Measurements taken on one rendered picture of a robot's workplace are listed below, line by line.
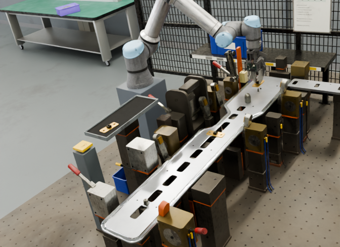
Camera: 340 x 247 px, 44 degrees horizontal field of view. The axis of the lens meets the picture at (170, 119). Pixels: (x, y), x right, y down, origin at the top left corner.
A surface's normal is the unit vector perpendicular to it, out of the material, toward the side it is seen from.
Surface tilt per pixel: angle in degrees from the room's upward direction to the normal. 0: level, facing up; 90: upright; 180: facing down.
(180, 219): 0
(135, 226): 0
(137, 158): 90
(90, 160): 90
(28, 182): 0
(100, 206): 90
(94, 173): 90
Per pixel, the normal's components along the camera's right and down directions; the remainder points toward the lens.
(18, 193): -0.15, -0.86
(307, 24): -0.57, 0.47
